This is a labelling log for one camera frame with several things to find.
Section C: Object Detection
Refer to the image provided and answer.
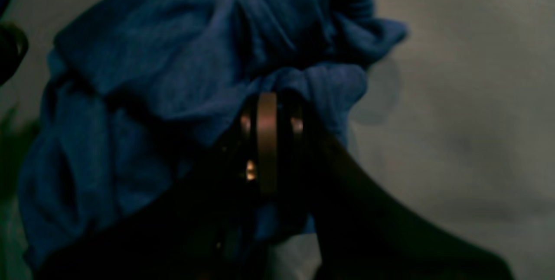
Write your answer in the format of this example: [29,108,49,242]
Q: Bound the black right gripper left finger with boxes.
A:
[39,93,278,280]

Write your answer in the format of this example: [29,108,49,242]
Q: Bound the blue t-shirt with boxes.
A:
[18,0,408,270]

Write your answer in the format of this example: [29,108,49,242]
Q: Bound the teal table cloth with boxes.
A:
[1,0,554,280]

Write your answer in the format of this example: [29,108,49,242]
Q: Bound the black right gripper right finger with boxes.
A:
[277,98,514,280]

